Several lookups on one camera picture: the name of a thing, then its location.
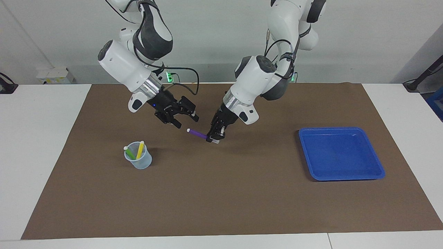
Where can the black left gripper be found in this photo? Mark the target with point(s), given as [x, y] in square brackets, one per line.
[221, 121]

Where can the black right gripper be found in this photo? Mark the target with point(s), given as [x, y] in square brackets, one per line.
[169, 105]

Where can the purple pen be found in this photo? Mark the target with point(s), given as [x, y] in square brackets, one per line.
[197, 133]

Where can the yellow pen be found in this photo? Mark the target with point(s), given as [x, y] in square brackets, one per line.
[139, 150]

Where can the green pen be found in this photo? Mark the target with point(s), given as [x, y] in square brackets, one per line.
[130, 154]

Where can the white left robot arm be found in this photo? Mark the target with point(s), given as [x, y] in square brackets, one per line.
[256, 79]

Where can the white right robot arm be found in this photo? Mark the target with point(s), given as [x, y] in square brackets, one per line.
[124, 65]

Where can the brown table mat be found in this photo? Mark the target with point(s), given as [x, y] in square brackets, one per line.
[221, 193]

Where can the translucent plastic cup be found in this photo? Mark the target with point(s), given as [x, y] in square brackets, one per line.
[142, 164]

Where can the blue plastic tray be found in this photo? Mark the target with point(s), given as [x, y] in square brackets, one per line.
[339, 155]

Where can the black stand pole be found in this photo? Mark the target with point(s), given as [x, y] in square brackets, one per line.
[420, 77]

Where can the blue storage box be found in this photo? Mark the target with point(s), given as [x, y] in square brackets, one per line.
[436, 105]

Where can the black clamp mount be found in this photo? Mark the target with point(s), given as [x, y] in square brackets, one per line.
[7, 88]

